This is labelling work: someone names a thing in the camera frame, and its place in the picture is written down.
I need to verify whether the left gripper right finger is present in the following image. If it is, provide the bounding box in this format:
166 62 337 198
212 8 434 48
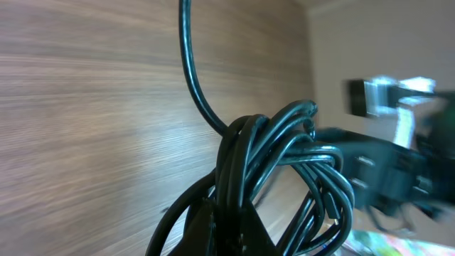
241 202 279 256

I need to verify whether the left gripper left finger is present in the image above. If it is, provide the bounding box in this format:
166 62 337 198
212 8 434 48
168 201 216 256

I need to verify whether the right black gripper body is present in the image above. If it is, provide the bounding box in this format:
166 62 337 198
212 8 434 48
316 128 441 217

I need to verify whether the black cable bundle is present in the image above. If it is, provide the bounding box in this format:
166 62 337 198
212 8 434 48
144 0 355 256

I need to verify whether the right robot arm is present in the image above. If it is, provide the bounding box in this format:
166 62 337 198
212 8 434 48
316 92 454 218

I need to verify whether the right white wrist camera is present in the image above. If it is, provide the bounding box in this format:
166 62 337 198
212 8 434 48
346 76 436 148

